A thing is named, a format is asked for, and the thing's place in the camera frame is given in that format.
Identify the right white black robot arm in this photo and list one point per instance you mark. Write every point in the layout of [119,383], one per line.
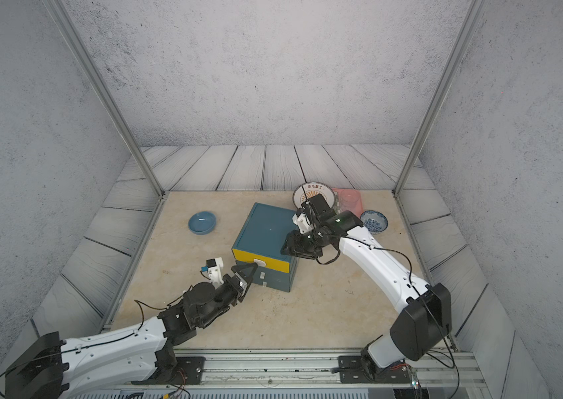
[424,310]

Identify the pink plastic tray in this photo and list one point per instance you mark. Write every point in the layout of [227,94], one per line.
[349,199]

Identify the aluminium mounting rail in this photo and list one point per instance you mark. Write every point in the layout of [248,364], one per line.
[304,373]

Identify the blue white patterned bowl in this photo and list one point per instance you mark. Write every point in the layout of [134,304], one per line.
[374,221]

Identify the left aluminium frame post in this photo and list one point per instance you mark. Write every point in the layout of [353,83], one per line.
[63,22]

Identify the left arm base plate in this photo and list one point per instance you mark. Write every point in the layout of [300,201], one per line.
[176,372]

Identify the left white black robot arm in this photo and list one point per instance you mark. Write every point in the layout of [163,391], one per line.
[142,354]

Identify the blue ceramic dish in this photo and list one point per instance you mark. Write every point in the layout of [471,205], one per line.
[202,223]

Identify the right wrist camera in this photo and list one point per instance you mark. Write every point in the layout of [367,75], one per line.
[302,222]

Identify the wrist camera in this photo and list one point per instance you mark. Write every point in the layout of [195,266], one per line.
[212,271]
[302,222]

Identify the white plate orange sunburst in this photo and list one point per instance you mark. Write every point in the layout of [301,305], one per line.
[311,189]

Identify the aluminium frame post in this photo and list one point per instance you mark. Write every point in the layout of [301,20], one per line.
[471,21]
[63,22]

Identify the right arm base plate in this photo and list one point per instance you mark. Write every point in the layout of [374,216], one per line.
[357,369]

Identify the right aluminium frame post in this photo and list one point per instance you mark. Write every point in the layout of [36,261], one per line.
[471,21]

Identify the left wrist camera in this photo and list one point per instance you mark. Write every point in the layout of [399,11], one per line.
[212,271]

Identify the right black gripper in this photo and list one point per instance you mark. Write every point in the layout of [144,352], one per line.
[292,239]

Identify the yellow top drawer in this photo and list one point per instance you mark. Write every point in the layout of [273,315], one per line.
[282,263]

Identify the teal drawer cabinet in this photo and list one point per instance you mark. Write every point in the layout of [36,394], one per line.
[265,230]

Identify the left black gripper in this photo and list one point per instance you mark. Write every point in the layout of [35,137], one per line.
[236,288]

